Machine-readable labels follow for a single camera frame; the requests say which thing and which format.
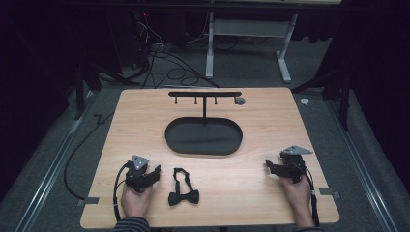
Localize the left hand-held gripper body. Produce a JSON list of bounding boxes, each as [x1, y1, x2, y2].
[[124, 154, 153, 193]]

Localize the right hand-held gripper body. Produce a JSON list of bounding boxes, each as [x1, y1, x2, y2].
[[278, 145, 314, 185]]

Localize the person's left hand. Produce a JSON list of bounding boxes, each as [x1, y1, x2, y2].
[[121, 183, 155, 220]]

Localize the person's right hand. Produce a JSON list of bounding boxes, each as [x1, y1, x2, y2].
[[278, 175, 312, 211]]

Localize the black bow tie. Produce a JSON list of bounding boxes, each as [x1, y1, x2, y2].
[[167, 167, 200, 207]]

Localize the grey tape strip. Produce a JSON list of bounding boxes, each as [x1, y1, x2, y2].
[[318, 188, 341, 200], [76, 196, 101, 207]]

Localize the black hook stand with tray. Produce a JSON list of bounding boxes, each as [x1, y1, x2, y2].
[[164, 91, 244, 157]]

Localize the black tripod stand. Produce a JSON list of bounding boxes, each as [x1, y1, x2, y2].
[[73, 59, 140, 121], [290, 68, 353, 132]]

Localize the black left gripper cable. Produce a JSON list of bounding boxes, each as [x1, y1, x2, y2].
[[112, 161, 131, 222]]

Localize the long black floor cable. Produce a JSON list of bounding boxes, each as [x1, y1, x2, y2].
[[63, 111, 114, 201]]

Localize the metal floor rail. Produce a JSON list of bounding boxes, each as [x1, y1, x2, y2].
[[324, 99, 401, 232], [14, 91, 95, 232]]

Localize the tangle of floor cables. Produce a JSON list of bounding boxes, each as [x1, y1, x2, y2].
[[130, 12, 220, 90]]

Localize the white metal desk frame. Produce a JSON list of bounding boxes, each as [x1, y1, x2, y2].
[[204, 11, 300, 84]]

